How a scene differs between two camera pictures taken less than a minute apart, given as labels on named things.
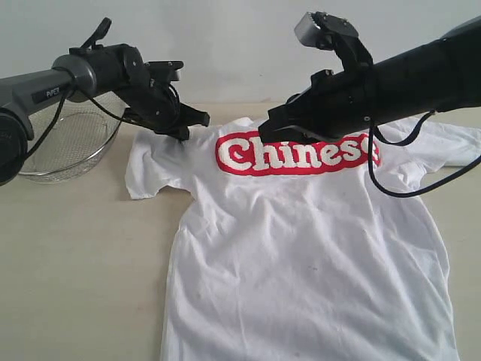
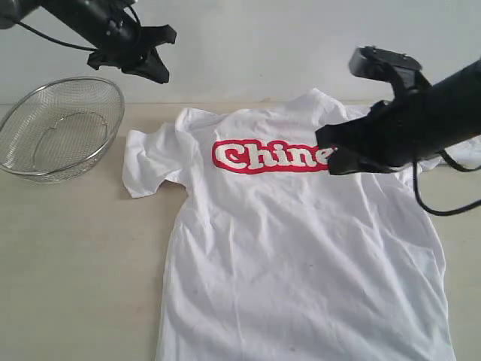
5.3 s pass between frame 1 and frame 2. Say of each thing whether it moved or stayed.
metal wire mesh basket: stayed
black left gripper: moved
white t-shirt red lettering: stayed
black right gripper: moved
